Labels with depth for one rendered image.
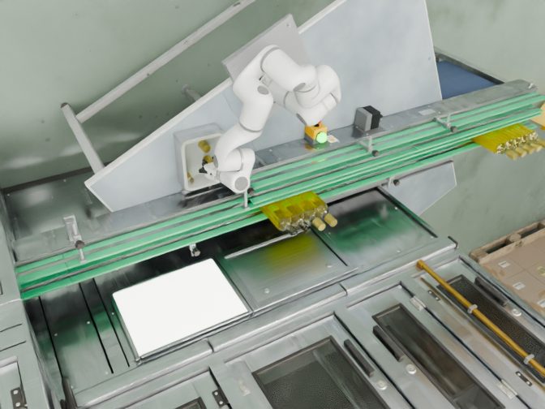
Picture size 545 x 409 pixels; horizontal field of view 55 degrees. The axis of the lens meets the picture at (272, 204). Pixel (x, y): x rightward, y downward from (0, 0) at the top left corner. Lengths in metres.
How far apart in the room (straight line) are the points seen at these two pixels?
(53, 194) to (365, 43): 1.57
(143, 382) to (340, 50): 1.47
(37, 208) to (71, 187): 0.20
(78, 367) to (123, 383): 0.19
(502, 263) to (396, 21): 3.90
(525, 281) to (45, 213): 4.57
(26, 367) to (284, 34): 1.40
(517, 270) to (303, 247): 3.96
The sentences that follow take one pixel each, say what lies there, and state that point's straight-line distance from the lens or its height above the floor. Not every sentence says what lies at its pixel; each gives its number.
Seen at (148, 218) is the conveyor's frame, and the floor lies 0.86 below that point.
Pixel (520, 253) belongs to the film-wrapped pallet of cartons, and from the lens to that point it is 6.11.
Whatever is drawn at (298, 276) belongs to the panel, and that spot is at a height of 1.24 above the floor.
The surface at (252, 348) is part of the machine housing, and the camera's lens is 1.85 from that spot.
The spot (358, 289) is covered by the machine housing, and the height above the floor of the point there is 1.39.
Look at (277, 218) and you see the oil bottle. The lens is 2.05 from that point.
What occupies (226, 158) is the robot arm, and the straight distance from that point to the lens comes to 1.73.
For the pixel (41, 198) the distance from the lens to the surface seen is 2.65.
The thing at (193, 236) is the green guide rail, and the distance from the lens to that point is 2.07.
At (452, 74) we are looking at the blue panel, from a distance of 3.22.
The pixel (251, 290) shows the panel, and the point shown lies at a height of 1.22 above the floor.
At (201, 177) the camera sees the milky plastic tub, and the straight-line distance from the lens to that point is 2.11.
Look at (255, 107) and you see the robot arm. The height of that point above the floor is 1.17.
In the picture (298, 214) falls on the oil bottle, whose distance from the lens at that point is 2.08.
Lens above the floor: 2.43
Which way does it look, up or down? 43 degrees down
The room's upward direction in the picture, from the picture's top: 137 degrees clockwise
